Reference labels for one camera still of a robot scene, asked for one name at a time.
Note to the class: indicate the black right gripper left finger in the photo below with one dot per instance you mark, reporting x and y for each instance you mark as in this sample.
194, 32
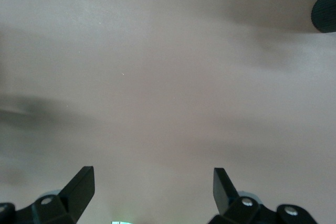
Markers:
76, 195

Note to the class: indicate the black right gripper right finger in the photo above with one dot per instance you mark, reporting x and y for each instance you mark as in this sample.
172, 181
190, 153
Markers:
225, 197

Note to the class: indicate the black ribbed cylinder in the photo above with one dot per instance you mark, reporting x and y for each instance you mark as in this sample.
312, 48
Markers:
325, 11

